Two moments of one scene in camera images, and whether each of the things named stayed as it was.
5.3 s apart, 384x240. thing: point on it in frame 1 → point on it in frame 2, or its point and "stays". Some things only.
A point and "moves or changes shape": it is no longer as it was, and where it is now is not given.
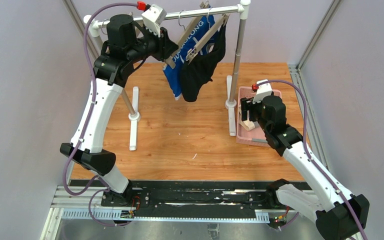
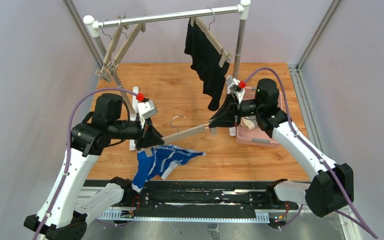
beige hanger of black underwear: (192, 52) → (224, 57)
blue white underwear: (205, 26) → (164, 158)
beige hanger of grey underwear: (170, 62) moves or changes shape
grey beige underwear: (248, 125) stays
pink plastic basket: (255, 137) stays
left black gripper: (168, 46) → (144, 135)
